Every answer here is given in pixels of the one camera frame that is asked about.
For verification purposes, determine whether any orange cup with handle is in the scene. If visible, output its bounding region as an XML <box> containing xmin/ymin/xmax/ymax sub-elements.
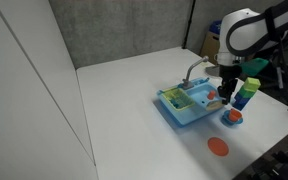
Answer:
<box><xmin>228</xmin><ymin>108</ymin><xmax>243</xmax><ymax>123</ymax></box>

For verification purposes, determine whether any blue toy sink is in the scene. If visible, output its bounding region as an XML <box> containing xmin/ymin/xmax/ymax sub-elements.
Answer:
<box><xmin>156</xmin><ymin>77</ymin><xmax>226</xmax><ymax>127</ymax></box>

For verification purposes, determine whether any cream detergent bottle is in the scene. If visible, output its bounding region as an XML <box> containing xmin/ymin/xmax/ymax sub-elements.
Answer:
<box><xmin>205</xmin><ymin>99</ymin><xmax>225</xmax><ymax>112</ymax></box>

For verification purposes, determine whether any flat orange toy plate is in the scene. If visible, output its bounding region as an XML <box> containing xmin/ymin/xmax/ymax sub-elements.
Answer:
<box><xmin>207</xmin><ymin>136</ymin><xmax>230</xmax><ymax>157</ymax></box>

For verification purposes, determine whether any grey toy faucet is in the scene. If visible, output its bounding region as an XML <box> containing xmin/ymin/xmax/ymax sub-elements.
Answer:
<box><xmin>182</xmin><ymin>55</ymin><xmax>210</xmax><ymax>90</ymax></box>

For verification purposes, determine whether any blue toy saucer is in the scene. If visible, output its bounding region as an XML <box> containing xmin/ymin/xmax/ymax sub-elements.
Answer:
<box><xmin>222</xmin><ymin>109</ymin><xmax>244</xmax><ymax>126</ymax></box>

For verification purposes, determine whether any lime green block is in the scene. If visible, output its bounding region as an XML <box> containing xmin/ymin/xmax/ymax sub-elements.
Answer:
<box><xmin>243</xmin><ymin>77</ymin><xmax>262</xmax><ymax>93</ymax></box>

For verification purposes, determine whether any dark blue block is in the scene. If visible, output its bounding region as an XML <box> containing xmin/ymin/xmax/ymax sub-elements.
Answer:
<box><xmin>232</xmin><ymin>99</ymin><xmax>248</xmax><ymax>112</ymax></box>

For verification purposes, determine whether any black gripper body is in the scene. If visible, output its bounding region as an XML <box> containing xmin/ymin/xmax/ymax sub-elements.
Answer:
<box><xmin>218</xmin><ymin>63</ymin><xmax>244</xmax><ymax>88</ymax></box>

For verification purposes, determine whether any teal toy cup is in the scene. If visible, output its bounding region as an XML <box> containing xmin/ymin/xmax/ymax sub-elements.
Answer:
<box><xmin>169</xmin><ymin>96</ymin><xmax>182</xmax><ymax>109</ymax></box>

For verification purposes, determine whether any yellow-green dish rack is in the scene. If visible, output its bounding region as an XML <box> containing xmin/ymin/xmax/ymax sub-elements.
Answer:
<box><xmin>160</xmin><ymin>87</ymin><xmax>196</xmax><ymax>112</ymax></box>

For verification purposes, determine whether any small orange toy cup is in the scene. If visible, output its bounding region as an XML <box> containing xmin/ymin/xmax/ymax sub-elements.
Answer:
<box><xmin>207</xmin><ymin>89</ymin><xmax>217</xmax><ymax>101</ymax></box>

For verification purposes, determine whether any shelf of colourful toys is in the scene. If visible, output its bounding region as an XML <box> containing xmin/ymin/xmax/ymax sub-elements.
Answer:
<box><xmin>199</xmin><ymin>19</ymin><xmax>223</xmax><ymax>58</ymax></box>

